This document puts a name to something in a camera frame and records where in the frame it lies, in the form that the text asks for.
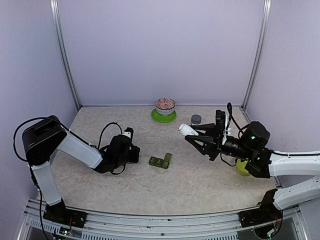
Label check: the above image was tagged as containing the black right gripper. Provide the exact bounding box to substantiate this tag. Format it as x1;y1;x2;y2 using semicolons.
185;123;254;161

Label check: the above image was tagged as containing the small white pill bottle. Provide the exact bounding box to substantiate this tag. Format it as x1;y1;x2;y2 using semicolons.
178;123;199;136

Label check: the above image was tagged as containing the green pill organizer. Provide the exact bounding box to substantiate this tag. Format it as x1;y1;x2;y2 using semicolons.
148;152;172;169

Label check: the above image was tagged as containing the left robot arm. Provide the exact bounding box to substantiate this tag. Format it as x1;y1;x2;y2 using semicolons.
12;115;140;223

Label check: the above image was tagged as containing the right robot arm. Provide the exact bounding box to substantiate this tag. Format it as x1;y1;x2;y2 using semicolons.
178;103;320;222

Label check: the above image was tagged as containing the amber bottle grey cap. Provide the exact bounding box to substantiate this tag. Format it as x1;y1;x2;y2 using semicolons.
190;114;202;125

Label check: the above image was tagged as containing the green plate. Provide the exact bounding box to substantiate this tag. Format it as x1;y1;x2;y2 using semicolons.
151;109;177;123

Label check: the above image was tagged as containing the lime green bowl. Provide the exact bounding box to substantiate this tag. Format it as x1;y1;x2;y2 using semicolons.
236;158;250;176

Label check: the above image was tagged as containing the red patterned white bowl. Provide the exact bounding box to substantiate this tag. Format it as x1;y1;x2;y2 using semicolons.
155;97;176;116

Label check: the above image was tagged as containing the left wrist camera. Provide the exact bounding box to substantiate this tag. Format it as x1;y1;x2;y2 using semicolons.
122;127;134;140

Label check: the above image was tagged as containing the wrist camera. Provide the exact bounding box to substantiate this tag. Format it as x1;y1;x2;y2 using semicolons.
122;127;134;140
215;109;231;136

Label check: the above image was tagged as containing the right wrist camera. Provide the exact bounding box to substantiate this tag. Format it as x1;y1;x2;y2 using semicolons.
215;109;231;136

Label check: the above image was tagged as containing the front aluminium rail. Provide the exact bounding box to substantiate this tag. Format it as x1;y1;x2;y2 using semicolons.
23;197;308;240

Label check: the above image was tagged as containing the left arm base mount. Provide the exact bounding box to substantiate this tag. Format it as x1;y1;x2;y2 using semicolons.
43;206;87;228

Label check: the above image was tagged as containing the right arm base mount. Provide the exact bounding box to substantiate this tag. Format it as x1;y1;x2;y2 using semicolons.
238;202;283;228

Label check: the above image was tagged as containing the right aluminium frame post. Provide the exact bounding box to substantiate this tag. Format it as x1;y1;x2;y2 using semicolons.
241;0;272;112

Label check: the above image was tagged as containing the aluminium frame post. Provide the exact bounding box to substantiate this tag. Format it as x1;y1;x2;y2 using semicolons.
49;0;82;111
241;0;272;112

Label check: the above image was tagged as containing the left aluminium frame post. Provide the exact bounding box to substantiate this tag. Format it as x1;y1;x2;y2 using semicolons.
49;0;82;111

